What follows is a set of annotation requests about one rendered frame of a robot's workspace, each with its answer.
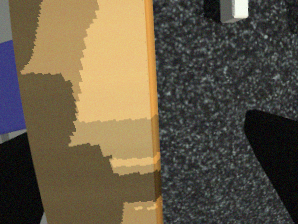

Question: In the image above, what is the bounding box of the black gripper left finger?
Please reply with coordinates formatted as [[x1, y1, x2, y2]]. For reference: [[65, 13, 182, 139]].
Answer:
[[0, 132, 45, 224]]

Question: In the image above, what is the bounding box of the blue block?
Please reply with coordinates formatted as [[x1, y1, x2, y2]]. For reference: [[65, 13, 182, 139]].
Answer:
[[0, 40, 27, 135]]

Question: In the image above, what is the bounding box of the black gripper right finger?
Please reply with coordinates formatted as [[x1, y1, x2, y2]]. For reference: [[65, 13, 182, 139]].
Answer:
[[243, 109, 298, 224]]

